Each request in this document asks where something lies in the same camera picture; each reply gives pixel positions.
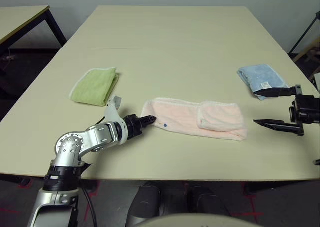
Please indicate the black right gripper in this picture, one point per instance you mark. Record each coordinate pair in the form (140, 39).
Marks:
(307, 109)

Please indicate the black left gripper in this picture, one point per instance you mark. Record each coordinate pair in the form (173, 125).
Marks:
(133, 125)

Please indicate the pink terry towel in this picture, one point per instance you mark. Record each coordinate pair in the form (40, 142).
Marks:
(180, 117)

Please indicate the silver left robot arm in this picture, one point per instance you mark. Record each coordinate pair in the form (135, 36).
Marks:
(72, 142)

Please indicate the blue folded towel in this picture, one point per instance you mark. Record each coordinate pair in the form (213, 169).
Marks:
(262, 74)

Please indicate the green folded towel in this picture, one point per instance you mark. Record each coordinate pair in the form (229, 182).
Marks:
(95, 87)

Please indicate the wooden stool green cushion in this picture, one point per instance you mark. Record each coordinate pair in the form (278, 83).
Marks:
(311, 48)

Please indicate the black tripod stand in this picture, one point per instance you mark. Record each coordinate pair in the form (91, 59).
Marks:
(306, 34)

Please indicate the black robot left foot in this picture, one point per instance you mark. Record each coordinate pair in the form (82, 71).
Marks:
(145, 202)

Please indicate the black robot foot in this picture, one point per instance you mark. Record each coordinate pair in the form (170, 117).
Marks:
(145, 202)
(207, 200)

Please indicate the black table foot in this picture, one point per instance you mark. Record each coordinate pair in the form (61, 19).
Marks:
(91, 187)

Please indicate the black robot right foot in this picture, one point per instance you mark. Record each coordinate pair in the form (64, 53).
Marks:
(207, 200)

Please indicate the red floor tape cross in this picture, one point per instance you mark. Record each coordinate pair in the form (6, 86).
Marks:
(251, 213)

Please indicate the beige robot torso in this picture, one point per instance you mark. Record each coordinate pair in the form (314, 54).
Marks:
(197, 220)

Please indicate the small white floor item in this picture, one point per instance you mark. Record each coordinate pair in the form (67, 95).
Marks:
(10, 57)

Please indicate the beige black-framed side table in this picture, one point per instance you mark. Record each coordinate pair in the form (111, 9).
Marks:
(15, 18)

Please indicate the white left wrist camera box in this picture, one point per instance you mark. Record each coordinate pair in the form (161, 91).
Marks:
(111, 112)

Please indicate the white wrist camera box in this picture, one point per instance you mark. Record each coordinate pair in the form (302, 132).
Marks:
(111, 112)
(318, 80)

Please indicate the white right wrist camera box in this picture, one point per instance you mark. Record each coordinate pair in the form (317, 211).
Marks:
(318, 80)

